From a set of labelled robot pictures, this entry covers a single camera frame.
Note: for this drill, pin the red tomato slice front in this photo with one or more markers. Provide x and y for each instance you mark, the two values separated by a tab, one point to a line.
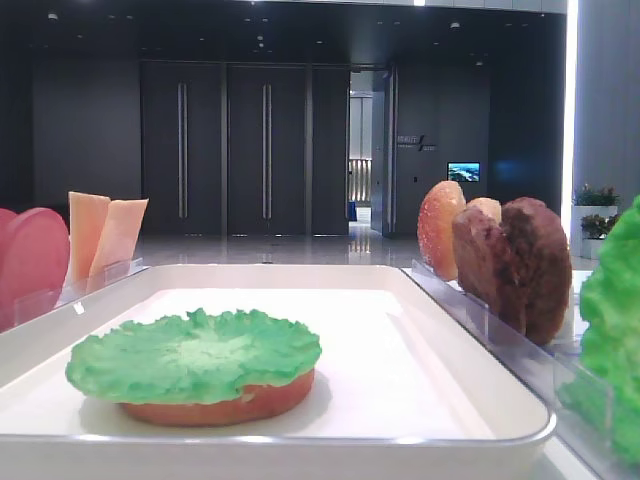
39	257

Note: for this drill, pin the red tomato slice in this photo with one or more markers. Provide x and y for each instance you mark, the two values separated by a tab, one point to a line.
7	231
39	257

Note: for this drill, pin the brown meat patty left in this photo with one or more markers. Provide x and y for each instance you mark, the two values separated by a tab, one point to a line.
486	266

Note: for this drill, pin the bun slice behind patties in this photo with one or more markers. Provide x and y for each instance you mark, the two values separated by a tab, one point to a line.
490	207

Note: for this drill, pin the green lettuce leaf on bun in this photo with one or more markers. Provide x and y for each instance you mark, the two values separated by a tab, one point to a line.
198	358

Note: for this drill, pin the orange cheese slice left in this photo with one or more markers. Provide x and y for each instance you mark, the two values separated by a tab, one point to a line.
88	214

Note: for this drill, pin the red tomato slice rear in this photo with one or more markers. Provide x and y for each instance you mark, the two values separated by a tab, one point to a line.
7	231

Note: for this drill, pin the green lettuce leaf in rack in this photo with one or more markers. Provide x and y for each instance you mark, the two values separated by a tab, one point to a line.
607	394

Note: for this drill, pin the sesame bun top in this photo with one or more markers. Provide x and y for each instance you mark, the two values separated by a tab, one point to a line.
434	228

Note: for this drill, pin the bottom bun slice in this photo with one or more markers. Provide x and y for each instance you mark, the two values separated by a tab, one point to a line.
257	402

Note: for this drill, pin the white rectangular tray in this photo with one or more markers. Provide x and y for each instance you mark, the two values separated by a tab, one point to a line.
402	391

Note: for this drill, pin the potted plants in planter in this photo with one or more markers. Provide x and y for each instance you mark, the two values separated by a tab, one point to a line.
594	213

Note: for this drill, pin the clear acrylic rack left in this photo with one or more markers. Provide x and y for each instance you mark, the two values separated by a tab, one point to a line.
36	304

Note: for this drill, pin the wall display screen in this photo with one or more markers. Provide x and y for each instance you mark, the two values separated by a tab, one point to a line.
463	171

